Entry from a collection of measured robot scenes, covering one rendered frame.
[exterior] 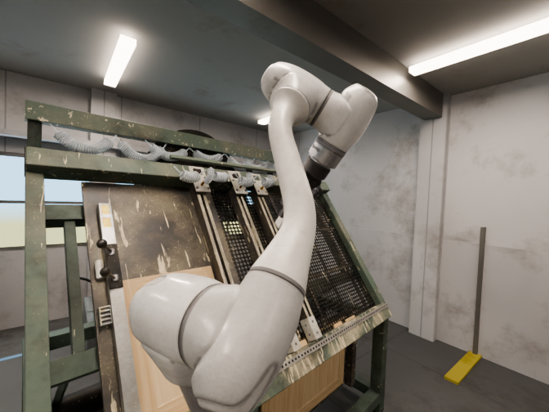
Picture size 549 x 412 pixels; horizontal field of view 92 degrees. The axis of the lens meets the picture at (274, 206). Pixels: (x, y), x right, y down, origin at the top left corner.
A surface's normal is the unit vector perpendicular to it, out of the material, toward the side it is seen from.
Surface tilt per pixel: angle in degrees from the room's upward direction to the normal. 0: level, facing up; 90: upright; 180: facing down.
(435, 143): 90
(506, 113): 90
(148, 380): 55
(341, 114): 104
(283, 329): 75
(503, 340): 90
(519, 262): 90
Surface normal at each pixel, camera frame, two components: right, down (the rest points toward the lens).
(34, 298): 0.59, -0.53
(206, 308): -0.29, -0.70
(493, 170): -0.78, -0.01
